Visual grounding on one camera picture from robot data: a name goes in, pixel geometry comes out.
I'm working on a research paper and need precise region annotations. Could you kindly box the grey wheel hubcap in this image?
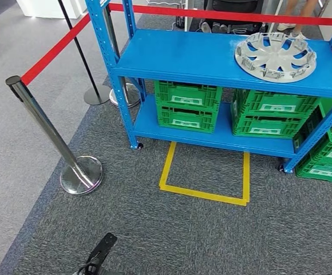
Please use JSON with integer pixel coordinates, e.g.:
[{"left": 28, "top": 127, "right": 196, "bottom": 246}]
[{"left": 235, "top": 32, "right": 318, "bottom": 84}]

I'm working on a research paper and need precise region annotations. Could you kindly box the person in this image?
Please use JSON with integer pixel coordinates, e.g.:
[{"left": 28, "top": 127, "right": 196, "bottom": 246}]
[{"left": 277, "top": 0, "right": 319, "bottom": 41}]

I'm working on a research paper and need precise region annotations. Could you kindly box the white cabinet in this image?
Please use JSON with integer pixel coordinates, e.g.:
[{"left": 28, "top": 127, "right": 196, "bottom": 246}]
[{"left": 318, "top": 0, "right": 332, "bottom": 19}]

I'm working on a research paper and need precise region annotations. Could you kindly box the chrome stanchion post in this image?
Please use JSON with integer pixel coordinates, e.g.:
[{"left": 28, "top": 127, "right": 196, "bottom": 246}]
[
  {"left": 5, "top": 75, "right": 104, "bottom": 196},
  {"left": 103, "top": 5, "right": 141, "bottom": 109}
]

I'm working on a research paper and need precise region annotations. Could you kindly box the white platform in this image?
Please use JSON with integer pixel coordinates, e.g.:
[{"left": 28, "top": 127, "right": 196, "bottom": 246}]
[{"left": 17, "top": 0, "right": 88, "bottom": 19}]

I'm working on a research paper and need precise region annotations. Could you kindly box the thin black pole stand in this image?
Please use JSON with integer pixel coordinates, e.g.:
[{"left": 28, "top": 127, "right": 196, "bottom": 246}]
[{"left": 57, "top": 0, "right": 111, "bottom": 106}]

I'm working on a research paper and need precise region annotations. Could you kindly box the black office chair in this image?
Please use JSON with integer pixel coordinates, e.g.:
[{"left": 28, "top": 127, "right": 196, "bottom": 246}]
[{"left": 200, "top": 0, "right": 266, "bottom": 35}]

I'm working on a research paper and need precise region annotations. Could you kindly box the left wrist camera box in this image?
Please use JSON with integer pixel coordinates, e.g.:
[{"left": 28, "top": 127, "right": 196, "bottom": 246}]
[{"left": 77, "top": 232, "right": 118, "bottom": 275}]

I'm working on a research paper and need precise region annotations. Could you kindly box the blue metal shelf rack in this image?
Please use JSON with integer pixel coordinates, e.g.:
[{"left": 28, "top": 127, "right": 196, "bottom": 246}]
[{"left": 85, "top": 0, "right": 332, "bottom": 175}]

